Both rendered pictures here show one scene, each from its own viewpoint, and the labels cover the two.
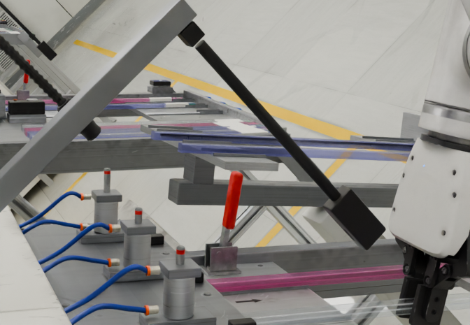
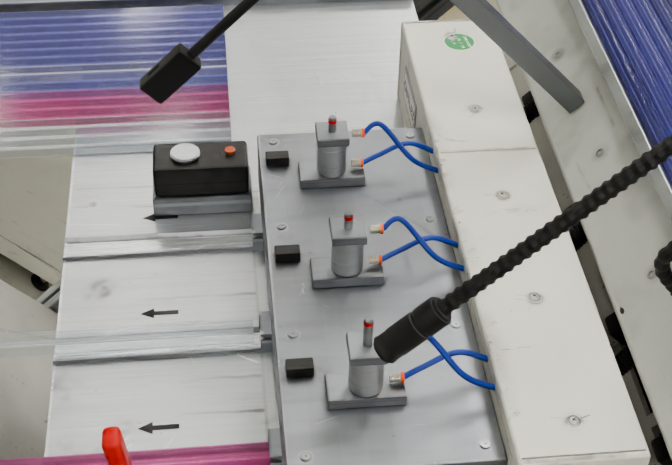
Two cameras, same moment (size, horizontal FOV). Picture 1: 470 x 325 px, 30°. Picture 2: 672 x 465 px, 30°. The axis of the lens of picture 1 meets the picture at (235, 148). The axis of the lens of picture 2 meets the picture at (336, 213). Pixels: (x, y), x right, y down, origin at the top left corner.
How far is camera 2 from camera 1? 138 cm
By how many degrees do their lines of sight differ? 128
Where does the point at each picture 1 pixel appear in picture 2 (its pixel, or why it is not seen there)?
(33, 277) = (464, 207)
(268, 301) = (132, 423)
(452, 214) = not seen: outside the picture
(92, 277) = (397, 277)
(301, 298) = (78, 429)
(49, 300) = (448, 164)
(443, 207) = not seen: outside the picture
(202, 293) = (286, 229)
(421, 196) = not seen: outside the picture
